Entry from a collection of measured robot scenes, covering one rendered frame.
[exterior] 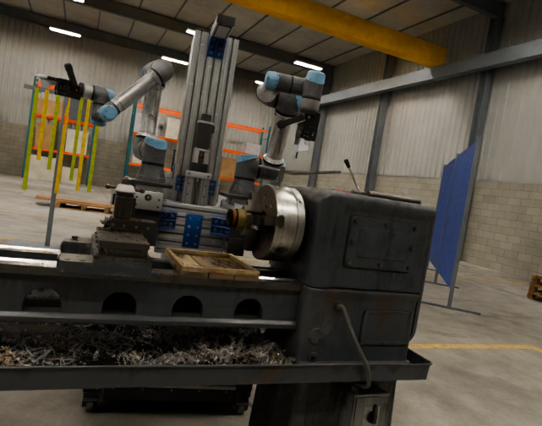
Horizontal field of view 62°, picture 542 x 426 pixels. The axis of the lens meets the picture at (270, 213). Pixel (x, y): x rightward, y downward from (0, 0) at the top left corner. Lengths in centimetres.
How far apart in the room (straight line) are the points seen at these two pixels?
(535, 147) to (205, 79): 1167
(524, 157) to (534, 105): 139
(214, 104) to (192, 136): 22
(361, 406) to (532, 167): 1188
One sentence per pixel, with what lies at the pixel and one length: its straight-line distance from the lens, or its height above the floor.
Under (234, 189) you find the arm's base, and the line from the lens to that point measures 244.
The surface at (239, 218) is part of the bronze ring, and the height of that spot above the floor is 109.
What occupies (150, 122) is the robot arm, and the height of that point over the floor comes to 147.
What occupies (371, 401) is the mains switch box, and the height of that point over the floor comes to 41.
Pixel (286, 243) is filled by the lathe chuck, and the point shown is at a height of 102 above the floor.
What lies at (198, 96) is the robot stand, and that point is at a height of 167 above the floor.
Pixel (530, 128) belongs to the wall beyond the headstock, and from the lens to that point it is 1385.
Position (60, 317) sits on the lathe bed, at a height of 70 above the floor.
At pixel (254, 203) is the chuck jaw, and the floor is 115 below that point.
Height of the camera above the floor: 122
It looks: 3 degrees down
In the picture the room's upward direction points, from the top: 9 degrees clockwise
